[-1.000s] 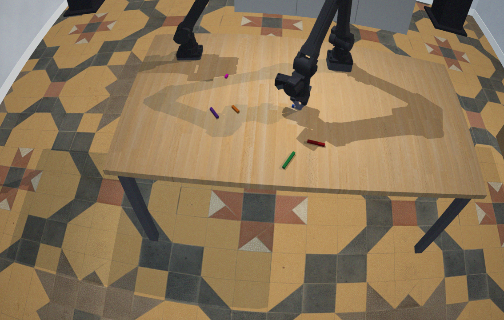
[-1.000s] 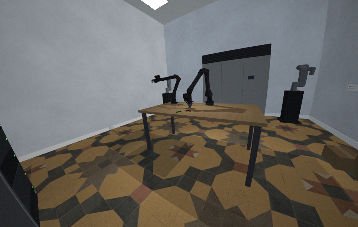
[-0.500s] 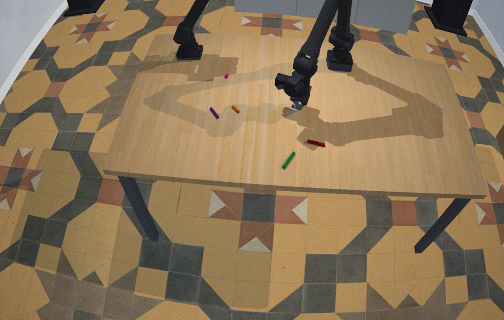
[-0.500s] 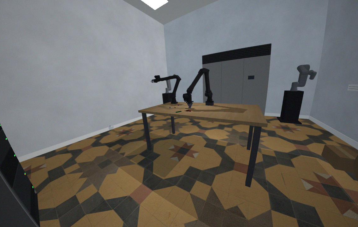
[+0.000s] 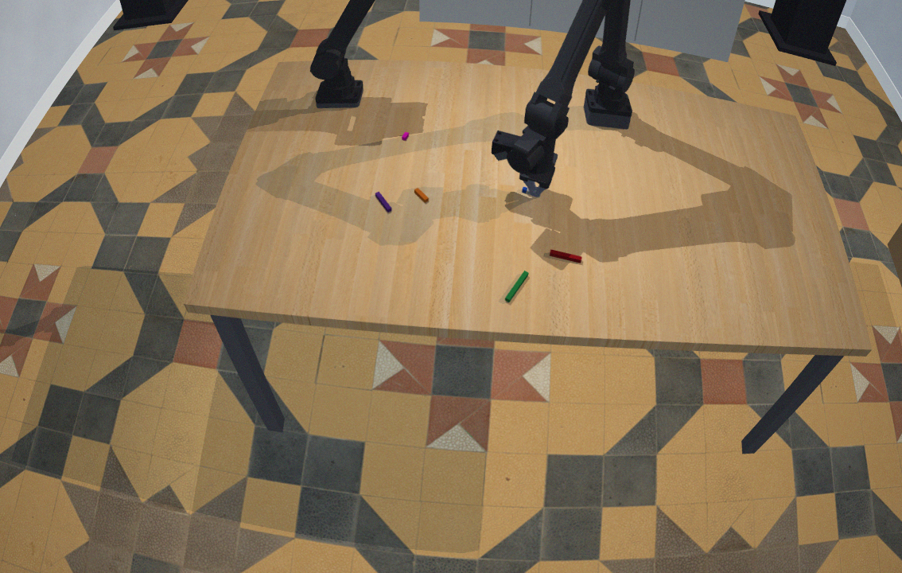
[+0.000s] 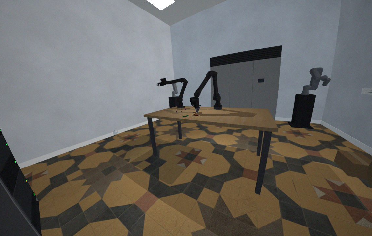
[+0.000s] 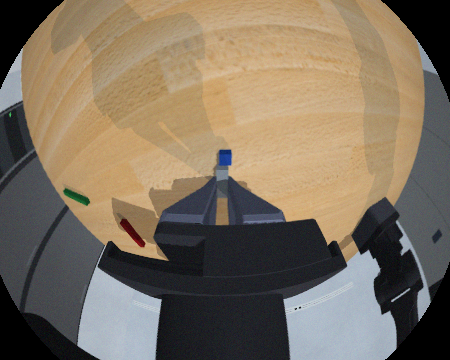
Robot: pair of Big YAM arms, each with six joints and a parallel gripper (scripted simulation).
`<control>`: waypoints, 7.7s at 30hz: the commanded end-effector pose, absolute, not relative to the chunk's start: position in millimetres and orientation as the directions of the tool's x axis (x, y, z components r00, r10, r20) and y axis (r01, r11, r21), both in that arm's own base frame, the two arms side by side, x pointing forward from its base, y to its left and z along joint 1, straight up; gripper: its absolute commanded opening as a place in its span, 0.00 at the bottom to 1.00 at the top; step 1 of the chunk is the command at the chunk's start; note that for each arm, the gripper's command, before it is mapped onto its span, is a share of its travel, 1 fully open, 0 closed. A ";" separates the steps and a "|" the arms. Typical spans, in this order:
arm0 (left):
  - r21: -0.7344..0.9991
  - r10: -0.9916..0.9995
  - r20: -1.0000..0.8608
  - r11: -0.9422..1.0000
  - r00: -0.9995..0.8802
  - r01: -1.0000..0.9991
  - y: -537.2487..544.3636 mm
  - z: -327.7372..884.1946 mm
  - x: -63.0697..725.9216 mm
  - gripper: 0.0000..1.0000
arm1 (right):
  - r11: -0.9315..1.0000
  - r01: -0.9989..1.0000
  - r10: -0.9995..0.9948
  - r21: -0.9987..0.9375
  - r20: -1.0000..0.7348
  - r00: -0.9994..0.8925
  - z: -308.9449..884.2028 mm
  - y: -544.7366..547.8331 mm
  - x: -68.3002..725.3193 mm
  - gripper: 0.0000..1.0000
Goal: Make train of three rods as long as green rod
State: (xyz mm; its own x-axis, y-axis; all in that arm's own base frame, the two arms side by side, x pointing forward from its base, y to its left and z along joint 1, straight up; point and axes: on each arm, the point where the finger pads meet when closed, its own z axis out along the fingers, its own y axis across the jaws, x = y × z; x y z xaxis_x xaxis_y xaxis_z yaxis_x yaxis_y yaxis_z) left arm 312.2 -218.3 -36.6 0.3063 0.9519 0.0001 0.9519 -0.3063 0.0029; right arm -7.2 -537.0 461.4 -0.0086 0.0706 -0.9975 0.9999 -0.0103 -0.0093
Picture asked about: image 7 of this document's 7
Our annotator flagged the green rod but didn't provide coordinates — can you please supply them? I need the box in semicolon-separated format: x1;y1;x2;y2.
63;188;90;206

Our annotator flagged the dark red rod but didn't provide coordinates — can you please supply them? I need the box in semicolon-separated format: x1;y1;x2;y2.
120;219;145;248

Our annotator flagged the small blue block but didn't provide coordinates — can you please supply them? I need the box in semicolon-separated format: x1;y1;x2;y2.
219;149;232;166

